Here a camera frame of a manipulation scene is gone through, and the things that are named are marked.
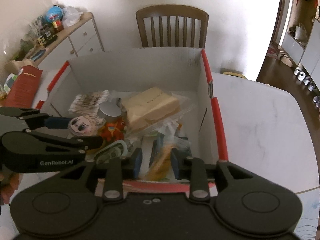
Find small block models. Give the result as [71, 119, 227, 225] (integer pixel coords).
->
[32, 15, 59, 48]

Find wooden stool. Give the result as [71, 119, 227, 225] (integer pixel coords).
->
[221, 68, 248, 79]

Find white plastic bag orange print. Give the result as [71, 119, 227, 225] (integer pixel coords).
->
[139, 132, 193, 182]

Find green rimmed round card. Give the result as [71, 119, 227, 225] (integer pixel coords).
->
[95, 140, 129, 164]

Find blue toy globe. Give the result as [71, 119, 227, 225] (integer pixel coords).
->
[46, 5, 62, 20]

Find wooden chair with dark seat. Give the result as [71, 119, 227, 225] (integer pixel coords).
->
[135, 4, 209, 49]

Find white wooden sideboard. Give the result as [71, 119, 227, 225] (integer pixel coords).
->
[11, 12, 105, 68]

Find yellow sponge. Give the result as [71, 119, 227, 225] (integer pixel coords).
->
[121, 86, 197, 130]

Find red cardboard box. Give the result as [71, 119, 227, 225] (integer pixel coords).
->
[37, 48, 229, 189]

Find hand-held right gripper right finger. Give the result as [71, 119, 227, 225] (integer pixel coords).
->
[171, 147, 253, 203]

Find anime face badge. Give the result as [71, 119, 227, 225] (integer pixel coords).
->
[68, 115, 105, 137]

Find red paper envelope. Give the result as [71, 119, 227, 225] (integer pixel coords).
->
[4, 65, 42, 108]

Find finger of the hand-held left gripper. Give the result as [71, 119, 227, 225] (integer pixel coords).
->
[24, 127, 103, 154]
[0, 107, 72, 131]

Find clear wrapped plant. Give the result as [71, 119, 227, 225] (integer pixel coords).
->
[14, 26, 38, 60]

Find row of shoes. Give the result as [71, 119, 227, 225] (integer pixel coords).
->
[294, 67, 320, 108]

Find white tote bag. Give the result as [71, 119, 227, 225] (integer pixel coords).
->
[294, 24, 308, 40]

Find clear plastic bag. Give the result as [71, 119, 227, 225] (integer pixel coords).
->
[61, 6, 83, 27]

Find silver round tin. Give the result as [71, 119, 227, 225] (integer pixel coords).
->
[97, 101, 122, 122]

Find red orange plush toy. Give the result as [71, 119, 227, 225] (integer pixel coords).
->
[99, 118, 128, 142]

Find white wall cabinet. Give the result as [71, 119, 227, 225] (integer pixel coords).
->
[280, 17, 320, 68]

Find beige slippers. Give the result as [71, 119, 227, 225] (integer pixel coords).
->
[278, 51, 295, 67]

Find cotton swab pack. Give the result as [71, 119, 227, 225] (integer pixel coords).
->
[68, 89, 113, 117]

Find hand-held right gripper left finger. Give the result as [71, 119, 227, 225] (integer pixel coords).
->
[59, 147, 143, 203]

